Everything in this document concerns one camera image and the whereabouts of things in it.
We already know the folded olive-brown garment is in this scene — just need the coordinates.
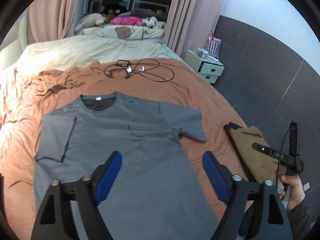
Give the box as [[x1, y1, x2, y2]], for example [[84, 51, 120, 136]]
[[223, 122, 278, 183]]

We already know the pink fluffy cloth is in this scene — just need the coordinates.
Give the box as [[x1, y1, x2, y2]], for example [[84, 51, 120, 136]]
[[110, 16, 143, 27]]

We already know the orange-brown bed blanket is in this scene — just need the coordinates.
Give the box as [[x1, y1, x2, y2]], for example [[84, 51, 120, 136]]
[[1, 59, 244, 239]]

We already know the white bedside drawer cabinet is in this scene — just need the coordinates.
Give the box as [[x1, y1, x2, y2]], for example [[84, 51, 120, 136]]
[[184, 50, 225, 84]]

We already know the black and white plush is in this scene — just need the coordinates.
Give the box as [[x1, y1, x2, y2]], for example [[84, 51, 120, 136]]
[[142, 17, 166, 29]]

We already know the person's right hand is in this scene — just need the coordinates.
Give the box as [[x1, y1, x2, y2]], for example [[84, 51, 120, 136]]
[[277, 172, 305, 212]]

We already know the pink curtain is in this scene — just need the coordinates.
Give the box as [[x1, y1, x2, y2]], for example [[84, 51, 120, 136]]
[[27, 0, 87, 44], [164, 0, 225, 58]]

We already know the striped pink gift bag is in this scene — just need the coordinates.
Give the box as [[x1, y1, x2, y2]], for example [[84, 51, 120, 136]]
[[204, 31, 221, 60]]

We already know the grey t-shirt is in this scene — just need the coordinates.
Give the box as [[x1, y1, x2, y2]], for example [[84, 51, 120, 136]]
[[33, 92, 218, 239]]

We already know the bear print pillow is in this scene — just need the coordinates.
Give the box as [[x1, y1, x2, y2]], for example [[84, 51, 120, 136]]
[[77, 24, 165, 40]]

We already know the pink left curtain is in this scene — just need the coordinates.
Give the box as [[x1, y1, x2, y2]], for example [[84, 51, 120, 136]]
[[27, 0, 87, 44]]

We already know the beige plush toy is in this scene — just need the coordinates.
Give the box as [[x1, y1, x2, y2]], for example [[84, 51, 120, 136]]
[[74, 13, 106, 33]]

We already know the pink right curtain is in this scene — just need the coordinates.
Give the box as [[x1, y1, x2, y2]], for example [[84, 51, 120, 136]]
[[164, 0, 225, 58]]

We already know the black cable on bed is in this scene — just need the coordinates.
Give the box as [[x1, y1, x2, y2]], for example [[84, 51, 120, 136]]
[[103, 58, 175, 82]]

